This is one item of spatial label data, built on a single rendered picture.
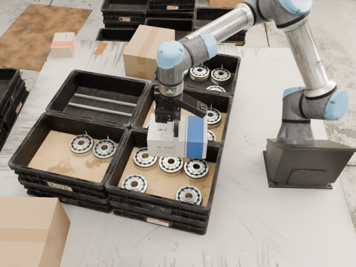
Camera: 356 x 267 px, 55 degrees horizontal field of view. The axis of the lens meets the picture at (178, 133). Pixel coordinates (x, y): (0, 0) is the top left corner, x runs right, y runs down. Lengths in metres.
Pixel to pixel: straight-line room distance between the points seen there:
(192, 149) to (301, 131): 0.49
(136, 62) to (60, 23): 2.13
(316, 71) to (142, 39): 1.08
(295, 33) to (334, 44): 2.59
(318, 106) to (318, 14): 2.96
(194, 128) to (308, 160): 0.52
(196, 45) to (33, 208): 0.82
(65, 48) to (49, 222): 1.22
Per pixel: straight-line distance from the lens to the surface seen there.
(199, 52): 0.99
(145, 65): 1.95
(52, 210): 1.33
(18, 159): 1.51
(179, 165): 1.41
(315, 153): 1.43
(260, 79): 2.07
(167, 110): 1.06
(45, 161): 1.55
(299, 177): 1.55
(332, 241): 1.55
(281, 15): 1.23
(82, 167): 1.49
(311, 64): 1.30
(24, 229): 1.33
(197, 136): 1.14
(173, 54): 0.92
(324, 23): 4.14
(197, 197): 1.32
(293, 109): 1.44
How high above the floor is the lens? 2.01
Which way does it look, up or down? 50 degrees down
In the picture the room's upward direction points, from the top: straight up
